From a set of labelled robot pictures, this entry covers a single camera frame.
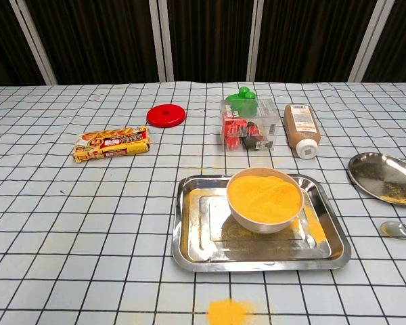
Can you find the metal spoon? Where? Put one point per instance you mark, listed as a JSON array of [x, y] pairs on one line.
[[394, 229]]

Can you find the white bowl of orange powder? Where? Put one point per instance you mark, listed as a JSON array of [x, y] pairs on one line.
[[264, 199]]

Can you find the orange powder pile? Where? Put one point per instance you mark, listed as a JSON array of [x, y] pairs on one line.
[[228, 313]]

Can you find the clear box with red packets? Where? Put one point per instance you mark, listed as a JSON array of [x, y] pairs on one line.
[[243, 133]]

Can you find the red round lid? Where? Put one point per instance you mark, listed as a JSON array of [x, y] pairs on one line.
[[165, 115]]

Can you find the green toy block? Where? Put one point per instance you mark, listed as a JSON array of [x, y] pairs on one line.
[[242, 101]]

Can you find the rectangular steel tray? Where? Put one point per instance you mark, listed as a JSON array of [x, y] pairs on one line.
[[203, 250]]

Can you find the yellow snack package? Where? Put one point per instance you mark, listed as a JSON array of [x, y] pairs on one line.
[[111, 144]]

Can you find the brown sauce bottle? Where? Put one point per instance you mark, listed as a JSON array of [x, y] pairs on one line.
[[301, 128]]

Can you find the checked blue tablecloth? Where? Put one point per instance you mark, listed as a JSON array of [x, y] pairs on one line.
[[88, 220]]

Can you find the round steel plate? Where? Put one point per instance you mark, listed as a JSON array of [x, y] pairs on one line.
[[375, 176]]

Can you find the white partition post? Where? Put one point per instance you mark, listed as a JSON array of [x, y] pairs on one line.
[[34, 44], [162, 40], [367, 44], [256, 40]]

